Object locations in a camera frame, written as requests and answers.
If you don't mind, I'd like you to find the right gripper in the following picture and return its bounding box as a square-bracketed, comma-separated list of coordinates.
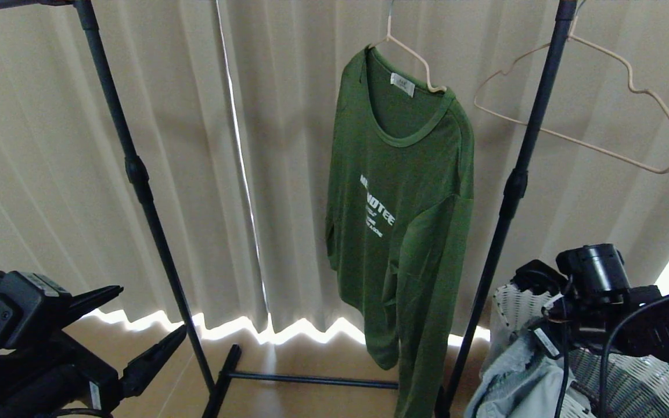
[529, 308, 625, 361]

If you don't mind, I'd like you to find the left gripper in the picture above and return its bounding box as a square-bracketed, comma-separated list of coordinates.
[0, 284, 188, 418]

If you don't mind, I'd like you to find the pale grey garment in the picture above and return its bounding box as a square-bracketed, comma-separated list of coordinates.
[465, 331, 596, 418]

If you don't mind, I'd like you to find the green long-sleeved shirt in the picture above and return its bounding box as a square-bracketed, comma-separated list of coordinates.
[326, 46, 476, 418]

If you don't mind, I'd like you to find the pink clothes hanger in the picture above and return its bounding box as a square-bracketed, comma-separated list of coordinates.
[369, 0, 448, 93]
[474, 15, 669, 175]

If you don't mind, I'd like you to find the white laundry basket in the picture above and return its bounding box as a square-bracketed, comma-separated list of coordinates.
[491, 282, 669, 418]

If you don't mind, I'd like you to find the black clothes rack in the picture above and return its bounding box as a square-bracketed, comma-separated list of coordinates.
[0, 0, 579, 418]

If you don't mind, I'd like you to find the beige curtain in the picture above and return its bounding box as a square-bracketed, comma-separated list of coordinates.
[0, 0, 669, 343]

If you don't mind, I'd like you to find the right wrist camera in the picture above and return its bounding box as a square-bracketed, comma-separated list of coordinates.
[512, 260, 567, 297]

